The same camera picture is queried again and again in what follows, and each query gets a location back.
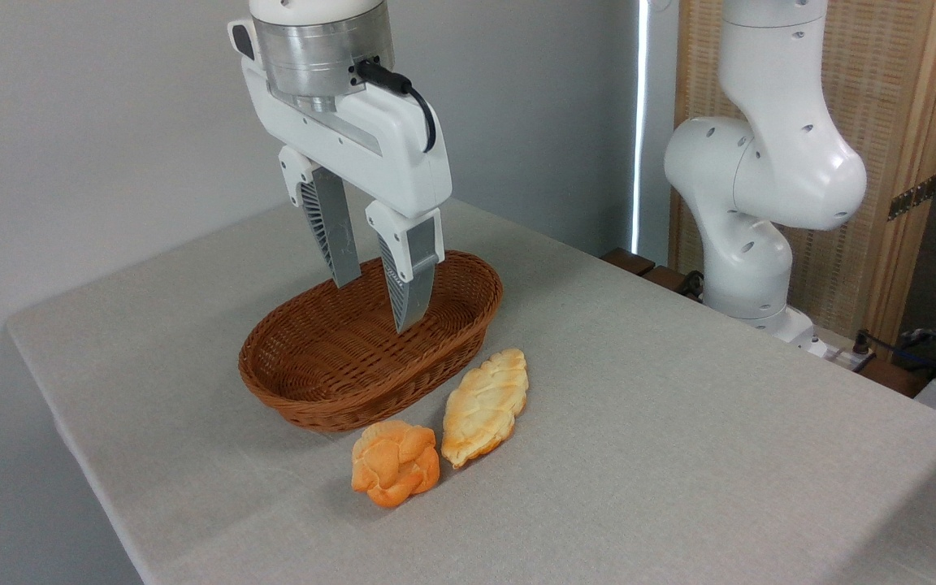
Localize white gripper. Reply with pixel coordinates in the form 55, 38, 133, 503
240, 62, 453, 336

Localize round orange knotted bread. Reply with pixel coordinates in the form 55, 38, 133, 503
350, 419, 441, 509

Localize brown oval wicker basket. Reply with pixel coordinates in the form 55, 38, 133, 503
238, 249, 505, 433

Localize long pale braided bread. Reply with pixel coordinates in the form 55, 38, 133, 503
440, 349, 530, 470

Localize dark brown wooden block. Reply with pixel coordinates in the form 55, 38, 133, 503
600, 248, 657, 278
643, 266, 701, 299

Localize grey tablecloth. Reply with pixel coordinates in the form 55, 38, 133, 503
5, 197, 936, 585

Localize white power strip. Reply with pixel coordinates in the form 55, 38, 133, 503
824, 344, 877, 372

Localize dark metal screen hinge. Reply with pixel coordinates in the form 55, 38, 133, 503
888, 174, 936, 222

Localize wooden bamboo folding screen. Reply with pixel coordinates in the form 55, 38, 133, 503
669, 0, 936, 352

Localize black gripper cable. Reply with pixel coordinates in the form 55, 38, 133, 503
354, 58, 438, 154

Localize black blue power cable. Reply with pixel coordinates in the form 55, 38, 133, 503
853, 328, 936, 368

